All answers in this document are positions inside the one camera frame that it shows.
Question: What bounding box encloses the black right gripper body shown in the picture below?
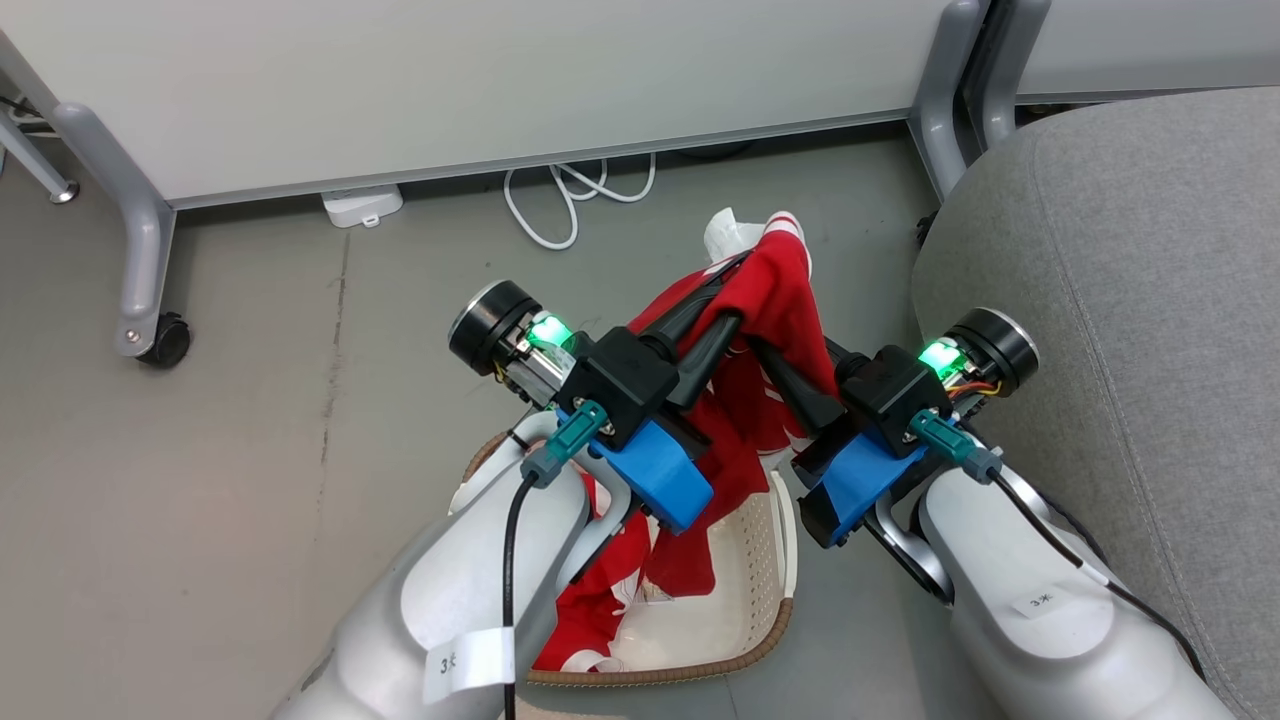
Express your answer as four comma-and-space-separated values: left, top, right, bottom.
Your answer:
838, 308, 1041, 456

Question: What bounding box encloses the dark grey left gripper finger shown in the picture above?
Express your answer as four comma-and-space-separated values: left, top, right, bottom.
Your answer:
630, 254, 753, 351
668, 312, 743, 409

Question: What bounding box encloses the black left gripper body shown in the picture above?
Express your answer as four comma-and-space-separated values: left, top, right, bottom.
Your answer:
449, 280, 681, 451

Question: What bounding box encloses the red white garment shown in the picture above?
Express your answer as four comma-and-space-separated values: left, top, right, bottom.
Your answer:
530, 208, 851, 673

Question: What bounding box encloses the cream perforated laundry basket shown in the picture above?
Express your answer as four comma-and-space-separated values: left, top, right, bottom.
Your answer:
447, 412, 801, 688

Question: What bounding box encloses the grey fabric sofa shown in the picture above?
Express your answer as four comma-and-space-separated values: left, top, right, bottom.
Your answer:
910, 88, 1280, 720

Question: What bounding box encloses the white power strip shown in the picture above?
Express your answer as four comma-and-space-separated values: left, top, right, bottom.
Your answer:
320, 183, 404, 229

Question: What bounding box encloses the wide white partition panel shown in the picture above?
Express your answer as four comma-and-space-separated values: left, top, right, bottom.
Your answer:
0, 0, 991, 211

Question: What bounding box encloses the narrow white partition panel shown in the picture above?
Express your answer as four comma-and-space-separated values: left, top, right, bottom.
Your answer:
1015, 0, 1280, 106

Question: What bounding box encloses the black caster wheel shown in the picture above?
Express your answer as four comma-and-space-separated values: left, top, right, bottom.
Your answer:
137, 312, 192, 368

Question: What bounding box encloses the grey partition leg with caster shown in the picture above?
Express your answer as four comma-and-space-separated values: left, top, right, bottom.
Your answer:
52, 102, 179, 358

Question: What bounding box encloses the grey table leg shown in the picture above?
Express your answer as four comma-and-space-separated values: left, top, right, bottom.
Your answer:
0, 105, 81, 205

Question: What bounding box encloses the teal left cable connector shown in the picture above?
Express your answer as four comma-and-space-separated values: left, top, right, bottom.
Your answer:
520, 400, 611, 489

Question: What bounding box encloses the teal cable connector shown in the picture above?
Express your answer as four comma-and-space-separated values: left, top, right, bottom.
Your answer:
520, 400, 611, 489
908, 410, 1003, 486

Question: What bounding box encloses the teal right cable connector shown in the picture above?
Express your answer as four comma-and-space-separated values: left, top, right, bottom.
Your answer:
908, 410, 1003, 486

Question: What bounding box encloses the coiled white cable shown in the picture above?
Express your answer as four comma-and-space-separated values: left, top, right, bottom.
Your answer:
503, 152, 658, 251

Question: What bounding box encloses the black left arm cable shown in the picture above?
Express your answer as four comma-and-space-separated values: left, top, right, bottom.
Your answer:
500, 475, 541, 720

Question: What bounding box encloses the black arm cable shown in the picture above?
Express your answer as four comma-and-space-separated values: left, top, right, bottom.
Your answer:
985, 465, 1208, 683
500, 475, 541, 720

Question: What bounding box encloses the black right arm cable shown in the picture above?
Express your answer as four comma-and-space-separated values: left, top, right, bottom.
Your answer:
985, 465, 1208, 683

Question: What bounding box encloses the white tag on left cable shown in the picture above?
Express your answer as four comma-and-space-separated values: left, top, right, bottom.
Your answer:
422, 625, 516, 706

